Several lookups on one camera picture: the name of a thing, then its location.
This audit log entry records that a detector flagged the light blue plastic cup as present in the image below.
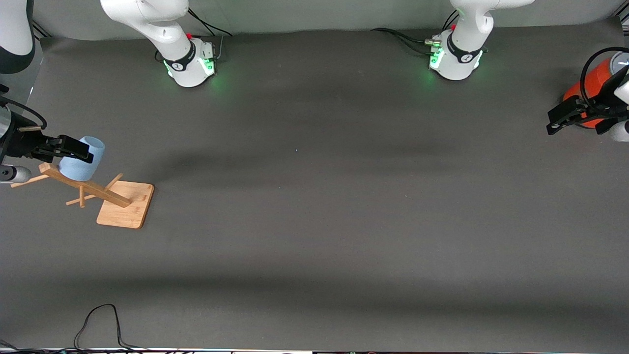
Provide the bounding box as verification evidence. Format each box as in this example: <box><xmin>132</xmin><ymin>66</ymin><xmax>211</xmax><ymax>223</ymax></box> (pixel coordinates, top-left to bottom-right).
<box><xmin>58</xmin><ymin>136</ymin><xmax>106</xmax><ymax>182</ymax></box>

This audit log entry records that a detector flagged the orange cylindrical container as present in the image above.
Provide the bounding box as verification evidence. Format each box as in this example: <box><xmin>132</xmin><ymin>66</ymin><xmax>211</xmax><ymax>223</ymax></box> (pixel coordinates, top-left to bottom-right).
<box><xmin>563</xmin><ymin>52</ymin><xmax>629</xmax><ymax>129</ymax></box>

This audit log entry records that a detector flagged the wooden mug rack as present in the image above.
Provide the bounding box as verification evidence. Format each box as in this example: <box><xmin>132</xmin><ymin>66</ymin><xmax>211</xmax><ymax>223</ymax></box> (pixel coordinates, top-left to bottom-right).
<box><xmin>11</xmin><ymin>162</ymin><xmax>155</xmax><ymax>230</ymax></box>

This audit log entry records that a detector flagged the thin black looped cable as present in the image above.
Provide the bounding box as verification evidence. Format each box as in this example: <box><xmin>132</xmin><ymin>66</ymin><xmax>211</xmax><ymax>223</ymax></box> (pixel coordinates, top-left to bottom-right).
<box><xmin>74</xmin><ymin>303</ymin><xmax>148</xmax><ymax>353</ymax></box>

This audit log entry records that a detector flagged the black right arm base cable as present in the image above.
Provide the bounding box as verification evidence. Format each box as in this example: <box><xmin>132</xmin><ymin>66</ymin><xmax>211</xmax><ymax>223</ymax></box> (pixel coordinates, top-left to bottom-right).
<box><xmin>187</xmin><ymin>7</ymin><xmax>232</xmax><ymax>60</ymax></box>

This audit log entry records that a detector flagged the black arm base cable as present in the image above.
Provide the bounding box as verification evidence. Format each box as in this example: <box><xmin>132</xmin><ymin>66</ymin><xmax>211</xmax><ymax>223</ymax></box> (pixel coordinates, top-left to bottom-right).
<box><xmin>187</xmin><ymin>7</ymin><xmax>232</xmax><ymax>60</ymax></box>
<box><xmin>371</xmin><ymin>28</ymin><xmax>434</xmax><ymax>56</ymax></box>

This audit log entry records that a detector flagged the black left arm base cable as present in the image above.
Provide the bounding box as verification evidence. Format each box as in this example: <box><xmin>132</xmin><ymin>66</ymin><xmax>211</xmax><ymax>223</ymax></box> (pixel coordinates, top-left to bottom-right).
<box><xmin>371</xmin><ymin>28</ymin><xmax>434</xmax><ymax>56</ymax></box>

